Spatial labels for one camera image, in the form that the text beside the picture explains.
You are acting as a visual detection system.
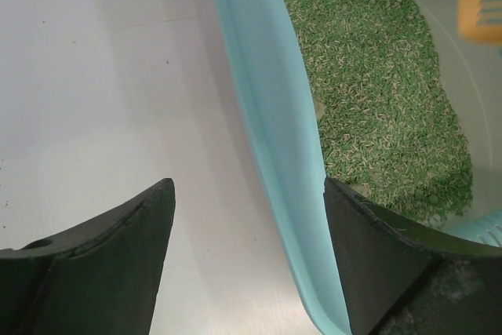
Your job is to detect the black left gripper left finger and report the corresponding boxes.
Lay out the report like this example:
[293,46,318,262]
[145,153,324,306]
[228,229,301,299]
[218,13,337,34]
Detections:
[1,178,175,334]

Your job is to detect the orange litter scoop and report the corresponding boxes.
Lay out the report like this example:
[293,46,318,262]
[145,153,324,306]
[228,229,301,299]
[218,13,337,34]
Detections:
[457,0,501,46]

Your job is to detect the teal cat litter box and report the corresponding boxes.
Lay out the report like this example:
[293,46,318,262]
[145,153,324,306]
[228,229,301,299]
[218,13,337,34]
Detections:
[215,0,501,334]

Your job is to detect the green litter pellets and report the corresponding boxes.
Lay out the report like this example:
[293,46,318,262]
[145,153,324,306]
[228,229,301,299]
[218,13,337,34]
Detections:
[284,0,473,228]

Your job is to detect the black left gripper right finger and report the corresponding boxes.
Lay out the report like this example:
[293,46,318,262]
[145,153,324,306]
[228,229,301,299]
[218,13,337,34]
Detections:
[324,178,501,334]

